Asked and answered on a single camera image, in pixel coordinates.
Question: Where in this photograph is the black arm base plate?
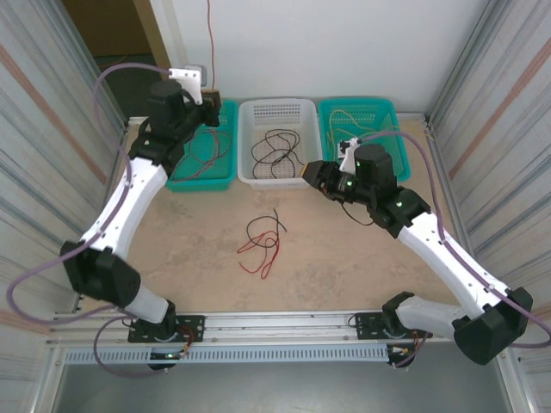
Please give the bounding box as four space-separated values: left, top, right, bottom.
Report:
127 315 206 344
355 310 433 342

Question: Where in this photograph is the thin yellow cable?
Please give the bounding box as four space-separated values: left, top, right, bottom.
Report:
325 124 367 156
329 108 399 134

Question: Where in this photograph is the white plastic basket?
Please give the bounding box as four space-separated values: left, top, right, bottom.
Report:
237 97 325 190

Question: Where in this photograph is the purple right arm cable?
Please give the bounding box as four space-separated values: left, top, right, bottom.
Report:
356 130 551 370

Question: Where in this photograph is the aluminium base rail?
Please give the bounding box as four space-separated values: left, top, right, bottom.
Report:
46 307 457 348

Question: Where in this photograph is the teal plastic basket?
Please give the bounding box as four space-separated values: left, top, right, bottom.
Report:
317 97 412 184
165 99 240 194

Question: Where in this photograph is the orange floor cable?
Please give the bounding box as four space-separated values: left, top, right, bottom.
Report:
96 53 130 70

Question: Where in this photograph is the black controller board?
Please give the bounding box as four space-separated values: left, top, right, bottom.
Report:
386 343 418 370
147 348 190 372

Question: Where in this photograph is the beige door frame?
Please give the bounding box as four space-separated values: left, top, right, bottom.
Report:
132 0 184 102

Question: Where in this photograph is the grey slotted cable duct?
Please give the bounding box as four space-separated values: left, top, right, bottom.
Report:
63 345 391 366

